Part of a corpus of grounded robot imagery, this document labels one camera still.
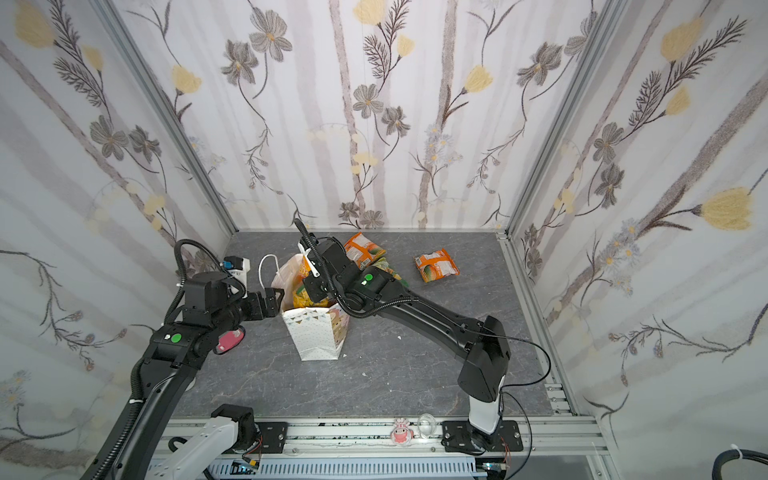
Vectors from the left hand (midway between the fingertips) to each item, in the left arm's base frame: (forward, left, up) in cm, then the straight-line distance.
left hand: (264, 284), depth 72 cm
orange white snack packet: (+21, -49, -21) cm, 58 cm away
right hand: (+2, -10, +5) cm, 11 cm away
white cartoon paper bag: (-8, -13, -11) cm, 18 cm away
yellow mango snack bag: (-1, -9, -4) cm, 10 cm away
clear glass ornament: (-28, -41, -25) cm, 55 cm away
